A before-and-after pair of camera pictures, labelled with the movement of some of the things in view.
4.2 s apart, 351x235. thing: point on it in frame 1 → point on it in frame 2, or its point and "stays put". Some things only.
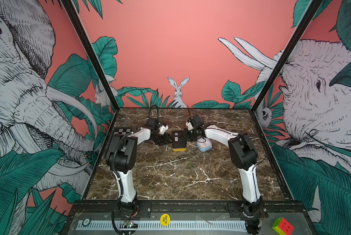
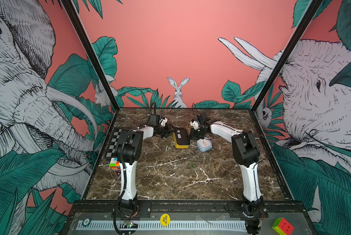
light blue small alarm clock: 204,144 stays put
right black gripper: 188,138 → 193,134
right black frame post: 314,6 stays put
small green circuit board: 128,223 stays put
